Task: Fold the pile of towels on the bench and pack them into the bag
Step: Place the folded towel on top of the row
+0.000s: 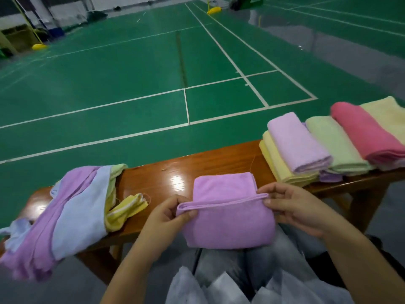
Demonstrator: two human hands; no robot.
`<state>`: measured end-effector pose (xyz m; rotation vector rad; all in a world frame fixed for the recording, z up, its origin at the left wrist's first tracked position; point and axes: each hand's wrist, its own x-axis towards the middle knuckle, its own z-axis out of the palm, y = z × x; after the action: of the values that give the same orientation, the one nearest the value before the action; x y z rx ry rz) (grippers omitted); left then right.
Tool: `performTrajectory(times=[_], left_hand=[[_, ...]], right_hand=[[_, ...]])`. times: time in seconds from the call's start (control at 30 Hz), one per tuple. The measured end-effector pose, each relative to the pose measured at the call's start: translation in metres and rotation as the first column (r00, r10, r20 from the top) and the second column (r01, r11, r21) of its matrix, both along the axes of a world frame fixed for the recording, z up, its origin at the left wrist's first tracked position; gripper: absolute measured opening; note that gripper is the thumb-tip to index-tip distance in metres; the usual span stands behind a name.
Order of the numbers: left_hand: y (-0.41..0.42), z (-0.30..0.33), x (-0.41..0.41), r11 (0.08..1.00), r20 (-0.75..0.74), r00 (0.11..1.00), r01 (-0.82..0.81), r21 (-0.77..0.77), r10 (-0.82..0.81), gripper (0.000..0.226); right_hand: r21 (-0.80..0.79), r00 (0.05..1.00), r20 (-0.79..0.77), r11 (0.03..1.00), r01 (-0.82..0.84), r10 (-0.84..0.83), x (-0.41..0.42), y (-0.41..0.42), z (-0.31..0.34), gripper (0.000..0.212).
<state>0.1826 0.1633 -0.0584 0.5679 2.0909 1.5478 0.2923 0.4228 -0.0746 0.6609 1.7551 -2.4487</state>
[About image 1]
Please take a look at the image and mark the person's grey trousers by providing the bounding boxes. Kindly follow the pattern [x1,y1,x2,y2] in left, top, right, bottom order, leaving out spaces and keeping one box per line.
[193,225,324,292]

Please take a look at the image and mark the pale yellow towel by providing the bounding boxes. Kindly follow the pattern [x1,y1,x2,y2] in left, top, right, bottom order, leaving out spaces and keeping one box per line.
[261,130,320,187]
[360,95,405,147]
[258,141,289,184]

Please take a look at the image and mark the light green striped towel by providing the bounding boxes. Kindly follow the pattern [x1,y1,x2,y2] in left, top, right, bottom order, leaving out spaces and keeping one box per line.
[305,116,375,176]

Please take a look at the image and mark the yellow green towel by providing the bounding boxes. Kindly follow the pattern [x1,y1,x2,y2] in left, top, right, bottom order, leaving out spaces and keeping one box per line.
[104,163,129,214]

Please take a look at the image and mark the yellow white striped cloth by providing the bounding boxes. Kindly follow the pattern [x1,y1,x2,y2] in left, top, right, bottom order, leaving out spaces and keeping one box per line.
[104,192,150,233]

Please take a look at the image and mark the hot pink towel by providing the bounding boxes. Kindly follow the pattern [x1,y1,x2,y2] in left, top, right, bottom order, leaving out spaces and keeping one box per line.
[329,101,405,167]

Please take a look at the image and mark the person's right forearm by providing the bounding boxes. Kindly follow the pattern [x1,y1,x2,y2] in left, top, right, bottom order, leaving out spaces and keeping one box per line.
[319,223,405,304]

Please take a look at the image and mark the brown wooden bench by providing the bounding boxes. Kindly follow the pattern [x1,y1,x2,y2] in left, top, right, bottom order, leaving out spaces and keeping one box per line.
[0,139,405,285]

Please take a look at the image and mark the purple towel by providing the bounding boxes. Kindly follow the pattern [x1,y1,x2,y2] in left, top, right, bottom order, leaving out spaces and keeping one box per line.
[318,170,344,184]
[175,171,278,250]
[0,165,102,282]

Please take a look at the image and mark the person's right hand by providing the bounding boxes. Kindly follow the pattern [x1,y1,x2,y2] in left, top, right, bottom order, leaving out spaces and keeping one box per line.
[257,181,338,239]

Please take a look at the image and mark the white blue towel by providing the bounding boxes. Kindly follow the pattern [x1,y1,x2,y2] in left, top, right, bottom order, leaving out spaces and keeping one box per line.
[0,166,114,261]

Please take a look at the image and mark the light pink towel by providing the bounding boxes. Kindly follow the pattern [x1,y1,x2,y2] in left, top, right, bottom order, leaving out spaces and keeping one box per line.
[266,111,334,174]

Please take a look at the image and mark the black sports bag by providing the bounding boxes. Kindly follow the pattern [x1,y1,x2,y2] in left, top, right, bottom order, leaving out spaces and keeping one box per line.
[229,0,265,11]

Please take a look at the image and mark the person's left hand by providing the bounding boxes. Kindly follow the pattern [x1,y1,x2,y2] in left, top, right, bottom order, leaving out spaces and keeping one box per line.
[135,194,200,258]

